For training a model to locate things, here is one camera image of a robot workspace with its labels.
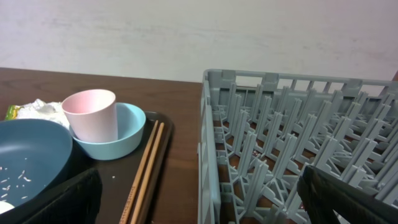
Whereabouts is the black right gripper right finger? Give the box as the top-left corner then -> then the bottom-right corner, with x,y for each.
297,165 -> 397,224

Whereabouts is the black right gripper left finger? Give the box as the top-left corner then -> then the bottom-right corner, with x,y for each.
1,168 -> 103,224

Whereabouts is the wooden chopstick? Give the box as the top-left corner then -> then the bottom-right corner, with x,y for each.
119,121 -> 159,224
130,123 -> 164,224

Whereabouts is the pink plastic cup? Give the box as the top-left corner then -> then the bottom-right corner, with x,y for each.
62,89 -> 118,143

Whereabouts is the grey dishwasher rack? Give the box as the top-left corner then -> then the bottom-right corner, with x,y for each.
197,69 -> 397,223

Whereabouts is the dark brown serving tray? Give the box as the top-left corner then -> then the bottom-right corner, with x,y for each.
68,111 -> 174,224

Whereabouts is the dark blue plate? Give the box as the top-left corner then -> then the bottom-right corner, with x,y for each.
1,119 -> 73,207

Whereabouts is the light blue bowl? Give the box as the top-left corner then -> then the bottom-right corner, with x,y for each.
69,103 -> 146,161

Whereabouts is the green yellow snack wrapper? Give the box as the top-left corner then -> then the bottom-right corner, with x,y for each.
5,105 -> 22,120

